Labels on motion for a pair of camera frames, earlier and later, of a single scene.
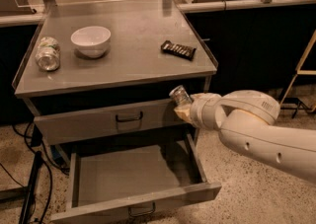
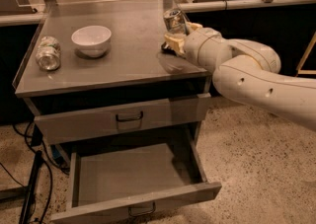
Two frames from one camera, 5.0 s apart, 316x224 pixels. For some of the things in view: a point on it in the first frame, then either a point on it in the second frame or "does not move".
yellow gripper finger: (196, 97) -> (191, 27)
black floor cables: (37, 140) does not move
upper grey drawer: (129, 120) does not move
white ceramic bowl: (91, 41) does not move
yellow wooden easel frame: (301, 71) does not move
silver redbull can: (180, 96) -> (175, 21)
